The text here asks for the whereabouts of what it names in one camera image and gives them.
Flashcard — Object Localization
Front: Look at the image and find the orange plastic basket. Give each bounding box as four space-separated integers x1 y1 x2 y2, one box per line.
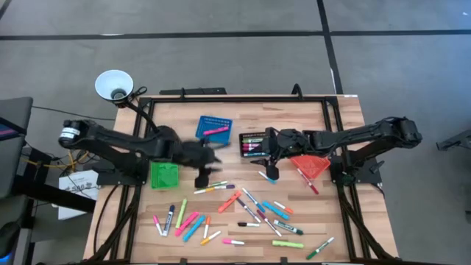
289 154 331 180

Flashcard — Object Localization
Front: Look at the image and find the black plastic basket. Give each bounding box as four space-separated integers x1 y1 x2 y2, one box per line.
238 131 275 158

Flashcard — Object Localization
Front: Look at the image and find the orange highlighter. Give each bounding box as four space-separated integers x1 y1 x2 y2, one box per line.
217 190 243 214

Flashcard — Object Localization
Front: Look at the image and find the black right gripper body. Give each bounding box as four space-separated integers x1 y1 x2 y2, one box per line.
270 128 314 159

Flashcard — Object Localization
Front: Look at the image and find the light green highlighter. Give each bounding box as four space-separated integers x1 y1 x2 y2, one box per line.
175 198 188 229
272 240 305 249

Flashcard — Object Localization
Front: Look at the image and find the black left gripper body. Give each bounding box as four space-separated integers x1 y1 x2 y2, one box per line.
171 138 222 169

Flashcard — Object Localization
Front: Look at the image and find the white printed paper sheet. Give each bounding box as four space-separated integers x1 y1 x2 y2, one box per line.
57 169 99 221

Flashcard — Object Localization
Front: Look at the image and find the black stand base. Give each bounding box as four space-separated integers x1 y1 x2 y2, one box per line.
13 146 97 214

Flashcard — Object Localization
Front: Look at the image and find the yellow floor cable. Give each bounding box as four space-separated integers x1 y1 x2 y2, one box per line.
21 141 91 172

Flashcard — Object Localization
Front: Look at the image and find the black power strip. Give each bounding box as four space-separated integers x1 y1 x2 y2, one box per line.
159 87 228 96

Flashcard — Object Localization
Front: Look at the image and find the maroon thin marker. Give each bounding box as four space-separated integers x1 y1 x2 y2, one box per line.
256 209 283 238

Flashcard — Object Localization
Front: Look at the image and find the black desk lamp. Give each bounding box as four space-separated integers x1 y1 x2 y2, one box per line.
94 69 177 146

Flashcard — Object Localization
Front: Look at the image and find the red thin marker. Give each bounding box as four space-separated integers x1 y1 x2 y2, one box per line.
296 168 320 195

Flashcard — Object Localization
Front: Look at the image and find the blue thin marker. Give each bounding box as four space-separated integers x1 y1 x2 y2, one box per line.
241 187 266 213

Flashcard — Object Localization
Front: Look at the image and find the purple thin Expo marker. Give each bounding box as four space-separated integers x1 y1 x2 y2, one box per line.
236 198 262 224

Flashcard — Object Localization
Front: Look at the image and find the dark blue Expo marker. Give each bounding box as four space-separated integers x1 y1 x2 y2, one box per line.
162 205 175 237

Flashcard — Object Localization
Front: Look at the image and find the green plastic basket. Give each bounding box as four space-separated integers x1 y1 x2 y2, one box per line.
149 161 180 190

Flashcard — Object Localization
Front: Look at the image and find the light blue highlighter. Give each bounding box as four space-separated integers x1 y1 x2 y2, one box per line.
262 200 290 221
183 215 206 243

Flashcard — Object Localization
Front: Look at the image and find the dark green Expo marker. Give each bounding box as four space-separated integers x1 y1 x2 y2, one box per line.
273 219 305 236

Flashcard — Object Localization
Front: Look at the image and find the grey stand leg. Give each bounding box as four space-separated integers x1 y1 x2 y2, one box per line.
436 128 471 152

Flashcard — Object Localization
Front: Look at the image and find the black power cable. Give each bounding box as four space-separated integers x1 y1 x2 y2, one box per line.
32 105 116 121

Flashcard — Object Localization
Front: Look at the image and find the blue plastic basket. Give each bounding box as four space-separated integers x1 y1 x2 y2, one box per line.
194 115 234 145

